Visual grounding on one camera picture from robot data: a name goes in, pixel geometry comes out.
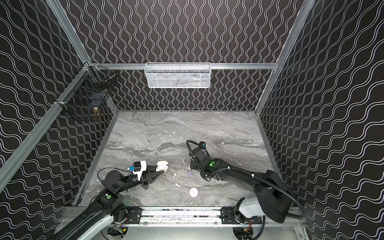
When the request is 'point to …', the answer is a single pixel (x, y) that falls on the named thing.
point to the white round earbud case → (193, 192)
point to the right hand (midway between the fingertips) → (195, 160)
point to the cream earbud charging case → (162, 166)
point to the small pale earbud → (174, 174)
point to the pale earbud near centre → (183, 160)
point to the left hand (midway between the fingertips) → (163, 171)
